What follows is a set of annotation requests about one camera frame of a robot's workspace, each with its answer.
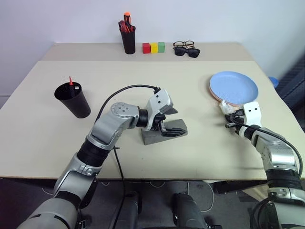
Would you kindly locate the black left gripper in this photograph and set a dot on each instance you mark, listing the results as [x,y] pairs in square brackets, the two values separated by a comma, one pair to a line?
[158,121]

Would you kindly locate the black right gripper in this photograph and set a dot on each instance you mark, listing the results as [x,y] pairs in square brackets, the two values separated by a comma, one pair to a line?
[239,119]

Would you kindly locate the white tissue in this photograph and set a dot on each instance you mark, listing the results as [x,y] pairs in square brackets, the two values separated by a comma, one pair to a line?
[226,106]

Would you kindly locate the blue plate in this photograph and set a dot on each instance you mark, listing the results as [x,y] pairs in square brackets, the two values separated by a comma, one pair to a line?
[233,87]

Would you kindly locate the red and black pen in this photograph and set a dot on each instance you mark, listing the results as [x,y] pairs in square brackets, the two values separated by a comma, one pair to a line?
[71,86]

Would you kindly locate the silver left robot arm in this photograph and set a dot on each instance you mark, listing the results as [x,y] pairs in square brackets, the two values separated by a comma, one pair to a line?
[107,124]

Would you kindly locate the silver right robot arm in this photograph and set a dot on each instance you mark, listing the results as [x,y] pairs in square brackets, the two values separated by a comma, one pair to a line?
[276,152]

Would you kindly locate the pink plate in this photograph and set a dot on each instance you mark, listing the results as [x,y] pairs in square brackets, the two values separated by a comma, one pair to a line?
[215,96]

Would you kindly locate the blue round container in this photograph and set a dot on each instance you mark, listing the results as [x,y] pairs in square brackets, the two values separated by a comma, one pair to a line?
[274,81]

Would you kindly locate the black sunglasses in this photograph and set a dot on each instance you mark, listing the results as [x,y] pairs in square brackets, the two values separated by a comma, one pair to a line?
[179,51]

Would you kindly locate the dark furniture piece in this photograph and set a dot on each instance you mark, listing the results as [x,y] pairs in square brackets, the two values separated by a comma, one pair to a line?
[293,83]

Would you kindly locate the green block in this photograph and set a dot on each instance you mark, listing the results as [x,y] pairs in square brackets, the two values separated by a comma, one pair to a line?
[161,47]

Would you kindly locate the yellow block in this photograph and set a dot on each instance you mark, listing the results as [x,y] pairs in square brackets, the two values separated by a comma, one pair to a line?
[154,47]

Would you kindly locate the red block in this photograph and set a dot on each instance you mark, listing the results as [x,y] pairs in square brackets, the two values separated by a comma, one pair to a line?
[146,48]

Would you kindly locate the brown-framed glasses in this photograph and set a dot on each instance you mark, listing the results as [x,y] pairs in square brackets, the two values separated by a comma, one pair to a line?
[183,43]

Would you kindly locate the tall black pen holder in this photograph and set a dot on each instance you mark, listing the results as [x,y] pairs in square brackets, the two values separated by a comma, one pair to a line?
[128,43]

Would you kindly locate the black rounded leg cover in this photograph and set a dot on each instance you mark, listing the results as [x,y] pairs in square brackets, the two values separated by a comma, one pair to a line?
[133,205]
[188,212]

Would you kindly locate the wide black plastic cup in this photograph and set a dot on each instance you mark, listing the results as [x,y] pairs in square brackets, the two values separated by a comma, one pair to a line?
[76,105]

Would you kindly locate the small red-black screwdriver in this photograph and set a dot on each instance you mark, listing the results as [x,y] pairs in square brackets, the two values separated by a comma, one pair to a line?
[132,28]

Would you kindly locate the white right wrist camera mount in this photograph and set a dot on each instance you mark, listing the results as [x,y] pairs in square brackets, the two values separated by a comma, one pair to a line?
[253,113]

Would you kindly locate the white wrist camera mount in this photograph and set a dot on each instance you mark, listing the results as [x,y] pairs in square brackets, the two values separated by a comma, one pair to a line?
[253,113]
[159,100]

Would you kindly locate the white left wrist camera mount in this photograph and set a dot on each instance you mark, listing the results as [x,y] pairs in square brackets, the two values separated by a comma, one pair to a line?
[159,100]

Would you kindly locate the black table frame bar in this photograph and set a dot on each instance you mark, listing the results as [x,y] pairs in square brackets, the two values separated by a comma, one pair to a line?
[238,187]

